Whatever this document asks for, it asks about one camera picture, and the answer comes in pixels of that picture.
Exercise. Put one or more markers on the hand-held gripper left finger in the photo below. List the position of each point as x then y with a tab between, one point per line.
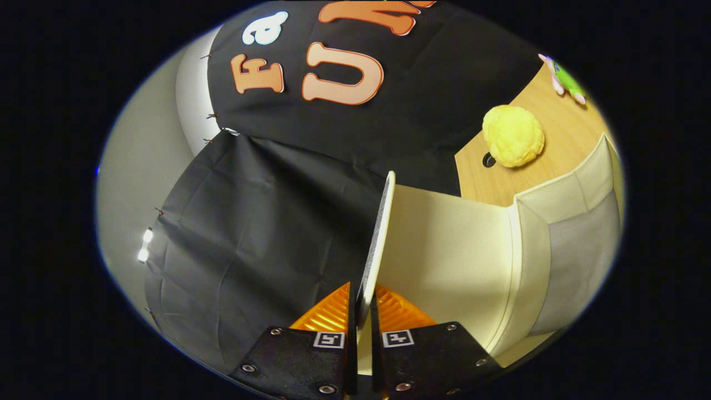
352	355

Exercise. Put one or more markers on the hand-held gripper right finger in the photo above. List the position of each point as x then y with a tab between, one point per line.
375	355

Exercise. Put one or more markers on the beige fabric storage box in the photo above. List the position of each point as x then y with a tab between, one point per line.
450	250

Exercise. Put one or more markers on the black backdrop cloth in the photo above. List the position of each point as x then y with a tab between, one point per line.
266	222

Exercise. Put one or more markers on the small ceiling light panel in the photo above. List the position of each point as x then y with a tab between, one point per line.
144	245

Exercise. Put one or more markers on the yellow round plush toy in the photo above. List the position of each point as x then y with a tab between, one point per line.
512	136

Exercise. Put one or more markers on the row of black cloth clips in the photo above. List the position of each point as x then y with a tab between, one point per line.
211	115

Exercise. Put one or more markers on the green pink plush toy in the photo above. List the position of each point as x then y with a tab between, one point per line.
566	80

